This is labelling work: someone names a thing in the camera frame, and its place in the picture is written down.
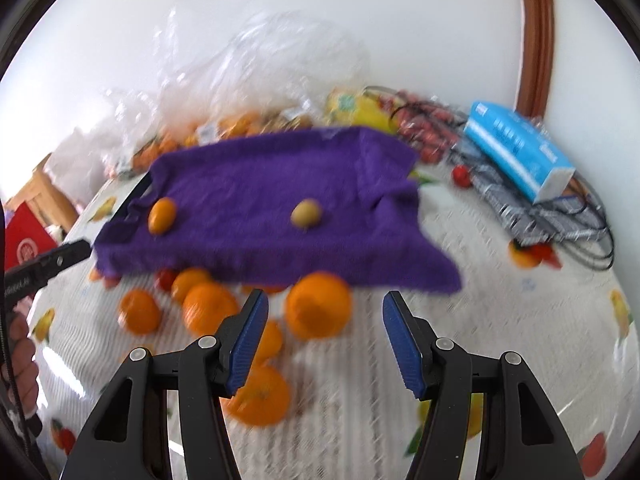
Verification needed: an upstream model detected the large clear plastic bag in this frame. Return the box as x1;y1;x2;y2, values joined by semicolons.
155;0;373;141

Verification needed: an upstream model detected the red box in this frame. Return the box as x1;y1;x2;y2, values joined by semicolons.
2;202;58;271

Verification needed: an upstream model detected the black cable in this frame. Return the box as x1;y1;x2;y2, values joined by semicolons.
510;175;615;272

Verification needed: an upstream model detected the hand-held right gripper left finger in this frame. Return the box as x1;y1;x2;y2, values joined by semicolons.
60;288;271;480

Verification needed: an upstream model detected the small yellow-green fruit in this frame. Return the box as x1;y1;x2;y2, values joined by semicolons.
291;198;322;229

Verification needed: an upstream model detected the black tray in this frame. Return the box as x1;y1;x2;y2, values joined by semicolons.
107;172;153;226

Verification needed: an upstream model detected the yellow packet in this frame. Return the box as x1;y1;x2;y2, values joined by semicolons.
327;89;396;131

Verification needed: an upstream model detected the fruit print tablecloth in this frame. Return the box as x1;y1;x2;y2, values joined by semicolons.
25;160;638;480

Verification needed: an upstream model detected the wooden door frame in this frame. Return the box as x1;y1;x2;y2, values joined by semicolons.
515;0;556;116

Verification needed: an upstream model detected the plastic bag of oranges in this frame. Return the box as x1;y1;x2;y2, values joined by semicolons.
102;87;201;181

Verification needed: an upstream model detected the purple towel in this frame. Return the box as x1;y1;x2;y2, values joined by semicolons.
93;126;463;295

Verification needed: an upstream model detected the oval orange kumquat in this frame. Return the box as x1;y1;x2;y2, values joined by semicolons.
148;197;178;236

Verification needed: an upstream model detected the blue tissue pack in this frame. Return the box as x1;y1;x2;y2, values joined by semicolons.
462;101;576;205

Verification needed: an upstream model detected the red wrapped snack pack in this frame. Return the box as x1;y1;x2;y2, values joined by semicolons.
395;92;468;163

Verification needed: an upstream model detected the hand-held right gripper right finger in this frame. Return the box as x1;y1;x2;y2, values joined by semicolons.
382;290;586;480

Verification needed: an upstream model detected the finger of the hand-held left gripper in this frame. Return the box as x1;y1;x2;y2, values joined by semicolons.
36;239;94;280

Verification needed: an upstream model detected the mandarin orange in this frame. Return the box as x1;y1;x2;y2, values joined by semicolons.
252;319;285;366
220;362;292;428

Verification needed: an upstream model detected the person's left hand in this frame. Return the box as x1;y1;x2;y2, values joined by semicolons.
7;310;41;418

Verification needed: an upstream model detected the large orange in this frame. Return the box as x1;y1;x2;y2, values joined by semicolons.
284;271;353;341

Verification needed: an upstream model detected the wooden chair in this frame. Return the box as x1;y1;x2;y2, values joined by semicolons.
10;152;81;231

